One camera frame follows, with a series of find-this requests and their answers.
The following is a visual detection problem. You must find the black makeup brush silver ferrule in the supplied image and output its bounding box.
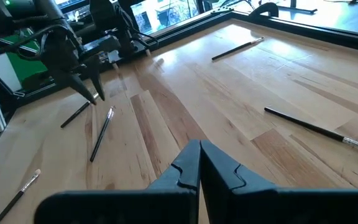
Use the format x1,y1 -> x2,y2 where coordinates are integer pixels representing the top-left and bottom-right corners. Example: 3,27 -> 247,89
89,106 -> 116,163

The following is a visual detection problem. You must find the thin black makeup brush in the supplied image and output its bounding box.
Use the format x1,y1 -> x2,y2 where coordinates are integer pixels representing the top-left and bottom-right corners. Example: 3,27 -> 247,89
60,92 -> 100,129

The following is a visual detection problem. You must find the green panel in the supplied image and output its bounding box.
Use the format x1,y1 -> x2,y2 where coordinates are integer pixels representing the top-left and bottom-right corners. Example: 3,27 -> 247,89
0,27 -> 51,91

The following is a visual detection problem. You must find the black makeup brush pale tip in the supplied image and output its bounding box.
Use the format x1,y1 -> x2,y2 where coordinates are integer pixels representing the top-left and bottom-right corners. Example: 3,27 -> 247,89
0,169 -> 42,224

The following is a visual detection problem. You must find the small thin makeup brush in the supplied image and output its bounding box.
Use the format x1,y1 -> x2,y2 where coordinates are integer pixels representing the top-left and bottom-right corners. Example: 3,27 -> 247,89
211,37 -> 265,61

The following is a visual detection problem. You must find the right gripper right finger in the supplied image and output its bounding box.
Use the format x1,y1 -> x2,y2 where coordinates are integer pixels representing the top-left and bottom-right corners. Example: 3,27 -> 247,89
200,139 -> 358,224

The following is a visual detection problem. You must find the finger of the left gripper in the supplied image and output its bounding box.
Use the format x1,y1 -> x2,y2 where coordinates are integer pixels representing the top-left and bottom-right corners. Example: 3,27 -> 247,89
50,68 -> 96,106
84,55 -> 106,102

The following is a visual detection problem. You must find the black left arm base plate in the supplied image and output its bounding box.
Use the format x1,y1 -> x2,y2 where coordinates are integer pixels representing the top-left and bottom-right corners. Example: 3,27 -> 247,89
81,34 -> 154,65

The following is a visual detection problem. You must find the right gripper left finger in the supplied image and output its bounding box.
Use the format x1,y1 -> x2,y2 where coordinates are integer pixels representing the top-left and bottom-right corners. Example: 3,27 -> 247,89
34,139 -> 201,224

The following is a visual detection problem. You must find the black makeup brush dark head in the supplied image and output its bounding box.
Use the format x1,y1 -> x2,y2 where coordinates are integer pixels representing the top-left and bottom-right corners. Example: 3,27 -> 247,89
264,106 -> 358,162

